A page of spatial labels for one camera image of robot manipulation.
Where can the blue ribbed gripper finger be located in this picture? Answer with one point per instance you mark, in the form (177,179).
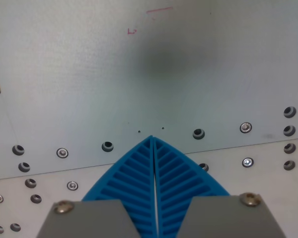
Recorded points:
(129,178)
(181,178)

